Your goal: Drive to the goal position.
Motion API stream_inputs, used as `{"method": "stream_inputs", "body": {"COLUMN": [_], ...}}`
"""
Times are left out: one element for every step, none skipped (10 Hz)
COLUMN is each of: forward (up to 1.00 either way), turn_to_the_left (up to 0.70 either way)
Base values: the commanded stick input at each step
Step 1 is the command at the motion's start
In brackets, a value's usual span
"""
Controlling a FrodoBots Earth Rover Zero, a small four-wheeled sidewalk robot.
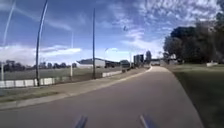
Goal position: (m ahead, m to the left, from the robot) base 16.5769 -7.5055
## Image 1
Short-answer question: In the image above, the pale slanted pole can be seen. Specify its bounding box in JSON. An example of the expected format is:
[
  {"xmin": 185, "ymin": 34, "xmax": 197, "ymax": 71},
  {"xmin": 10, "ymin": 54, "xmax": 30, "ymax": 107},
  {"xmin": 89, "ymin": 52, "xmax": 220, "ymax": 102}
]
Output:
[{"xmin": 0, "ymin": 0, "xmax": 17, "ymax": 81}]

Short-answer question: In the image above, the robot's own part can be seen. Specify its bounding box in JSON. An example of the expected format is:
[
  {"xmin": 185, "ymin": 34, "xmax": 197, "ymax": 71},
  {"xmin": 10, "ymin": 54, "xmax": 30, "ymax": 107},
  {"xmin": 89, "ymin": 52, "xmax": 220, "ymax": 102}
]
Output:
[
  {"xmin": 139, "ymin": 113, "xmax": 156, "ymax": 128},
  {"xmin": 73, "ymin": 114, "xmax": 89, "ymax": 128}
]

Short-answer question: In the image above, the slim dark tree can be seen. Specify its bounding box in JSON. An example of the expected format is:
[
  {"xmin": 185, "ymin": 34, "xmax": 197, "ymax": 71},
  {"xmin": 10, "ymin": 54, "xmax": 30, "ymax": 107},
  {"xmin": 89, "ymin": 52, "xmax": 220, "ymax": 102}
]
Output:
[{"xmin": 144, "ymin": 49, "xmax": 153, "ymax": 64}]

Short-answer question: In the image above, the shaded grass lawn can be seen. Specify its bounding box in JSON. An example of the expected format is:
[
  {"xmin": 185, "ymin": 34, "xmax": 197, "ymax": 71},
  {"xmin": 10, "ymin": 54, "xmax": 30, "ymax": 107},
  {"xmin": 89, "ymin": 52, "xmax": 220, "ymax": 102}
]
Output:
[{"xmin": 164, "ymin": 63, "xmax": 224, "ymax": 128}]

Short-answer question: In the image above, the pale thin pole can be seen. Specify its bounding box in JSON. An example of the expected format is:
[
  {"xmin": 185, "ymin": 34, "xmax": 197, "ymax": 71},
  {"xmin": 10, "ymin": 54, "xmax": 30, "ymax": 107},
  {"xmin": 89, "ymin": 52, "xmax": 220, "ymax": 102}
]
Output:
[{"xmin": 69, "ymin": 31, "xmax": 74, "ymax": 79}]

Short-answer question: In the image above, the group of large dark trees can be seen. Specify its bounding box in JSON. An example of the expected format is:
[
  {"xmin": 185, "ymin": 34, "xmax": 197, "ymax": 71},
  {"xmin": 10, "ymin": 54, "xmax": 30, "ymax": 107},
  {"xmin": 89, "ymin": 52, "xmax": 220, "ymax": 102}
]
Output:
[{"xmin": 162, "ymin": 11, "xmax": 224, "ymax": 64}]

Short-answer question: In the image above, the dark tall pole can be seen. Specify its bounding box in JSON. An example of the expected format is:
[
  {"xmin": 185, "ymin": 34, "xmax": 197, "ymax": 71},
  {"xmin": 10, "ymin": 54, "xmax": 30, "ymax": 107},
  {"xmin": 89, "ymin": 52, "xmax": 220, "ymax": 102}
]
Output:
[{"xmin": 91, "ymin": 8, "xmax": 97, "ymax": 80}]

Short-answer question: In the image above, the grey asphalt path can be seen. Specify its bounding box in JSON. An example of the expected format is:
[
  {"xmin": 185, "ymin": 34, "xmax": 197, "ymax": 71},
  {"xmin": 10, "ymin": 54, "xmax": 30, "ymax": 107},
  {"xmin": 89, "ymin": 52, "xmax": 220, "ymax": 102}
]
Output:
[{"xmin": 0, "ymin": 65, "xmax": 206, "ymax": 128}]

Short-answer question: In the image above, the fence with white panels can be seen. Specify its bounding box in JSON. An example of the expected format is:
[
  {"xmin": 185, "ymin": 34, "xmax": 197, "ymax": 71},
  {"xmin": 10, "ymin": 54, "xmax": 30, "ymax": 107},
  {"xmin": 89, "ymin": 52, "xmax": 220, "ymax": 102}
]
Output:
[{"xmin": 0, "ymin": 69, "xmax": 124, "ymax": 89}]

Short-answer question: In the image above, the pale concrete kerb strip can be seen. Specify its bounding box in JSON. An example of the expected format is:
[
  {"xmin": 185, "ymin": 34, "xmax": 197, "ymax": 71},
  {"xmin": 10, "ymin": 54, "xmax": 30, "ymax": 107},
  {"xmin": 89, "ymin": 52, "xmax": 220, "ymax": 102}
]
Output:
[{"xmin": 0, "ymin": 65, "xmax": 154, "ymax": 111}]

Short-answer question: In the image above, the grass verge beside kerb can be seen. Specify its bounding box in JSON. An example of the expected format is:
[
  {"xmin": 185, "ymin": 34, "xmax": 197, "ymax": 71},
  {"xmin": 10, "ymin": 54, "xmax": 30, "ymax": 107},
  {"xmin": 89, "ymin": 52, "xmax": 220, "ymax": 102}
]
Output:
[{"xmin": 0, "ymin": 66, "xmax": 149, "ymax": 104}]

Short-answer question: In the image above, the row of distant trees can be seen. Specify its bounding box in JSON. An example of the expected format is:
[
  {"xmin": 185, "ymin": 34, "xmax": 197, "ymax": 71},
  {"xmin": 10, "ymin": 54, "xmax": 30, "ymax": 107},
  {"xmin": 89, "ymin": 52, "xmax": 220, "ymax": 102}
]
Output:
[{"xmin": 1, "ymin": 59, "xmax": 78, "ymax": 72}]

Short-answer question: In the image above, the dark tall building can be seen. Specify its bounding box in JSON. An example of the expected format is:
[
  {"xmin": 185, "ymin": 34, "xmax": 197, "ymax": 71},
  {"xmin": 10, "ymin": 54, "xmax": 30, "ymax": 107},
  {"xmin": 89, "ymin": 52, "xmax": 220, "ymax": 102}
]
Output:
[{"xmin": 133, "ymin": 54, "xmax": 145, "ymax": 67}]

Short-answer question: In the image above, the curved grey pole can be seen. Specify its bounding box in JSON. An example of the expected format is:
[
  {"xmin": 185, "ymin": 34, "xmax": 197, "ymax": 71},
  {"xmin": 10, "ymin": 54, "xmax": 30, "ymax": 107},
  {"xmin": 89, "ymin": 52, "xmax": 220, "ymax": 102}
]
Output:
[{"xmin": 34, "ymin": 0, "xmax": 49, "ymax": 87}]

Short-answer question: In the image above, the white building with dark roof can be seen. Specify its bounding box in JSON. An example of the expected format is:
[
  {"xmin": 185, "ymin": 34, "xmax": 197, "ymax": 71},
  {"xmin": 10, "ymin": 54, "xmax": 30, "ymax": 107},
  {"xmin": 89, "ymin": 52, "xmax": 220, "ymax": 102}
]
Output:
[{"xmin": 75, "ymin": 57, "xmax": 122, "ymax": 69}]

